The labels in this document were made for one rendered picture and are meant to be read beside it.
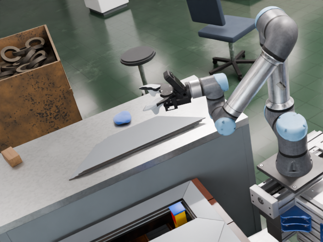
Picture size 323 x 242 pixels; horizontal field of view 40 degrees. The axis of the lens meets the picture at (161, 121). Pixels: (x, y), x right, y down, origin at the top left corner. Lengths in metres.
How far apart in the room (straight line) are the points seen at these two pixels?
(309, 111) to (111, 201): 2.44
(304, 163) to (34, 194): 1.21
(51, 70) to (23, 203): 2.08
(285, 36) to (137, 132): 0.98
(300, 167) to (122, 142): 0.88
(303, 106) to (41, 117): 2.41
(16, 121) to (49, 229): 2.19
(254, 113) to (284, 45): 2.59
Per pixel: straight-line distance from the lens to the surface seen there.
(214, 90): 1.76
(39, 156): 2.40
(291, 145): 1.82
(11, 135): 4.29
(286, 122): 1.81
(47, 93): 4.12
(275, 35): 1.61
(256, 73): 1.63
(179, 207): 2.05
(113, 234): 2.10
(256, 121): 4.04
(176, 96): 1.77
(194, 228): 1.99
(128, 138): 2.24
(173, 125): 2.24
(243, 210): 2.60
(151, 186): 2.18
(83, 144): 2.35
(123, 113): 2.44
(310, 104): 4.22
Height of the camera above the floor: 2.31
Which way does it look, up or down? 33 degrees down
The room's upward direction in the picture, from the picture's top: 14 degrees counter-clockwise
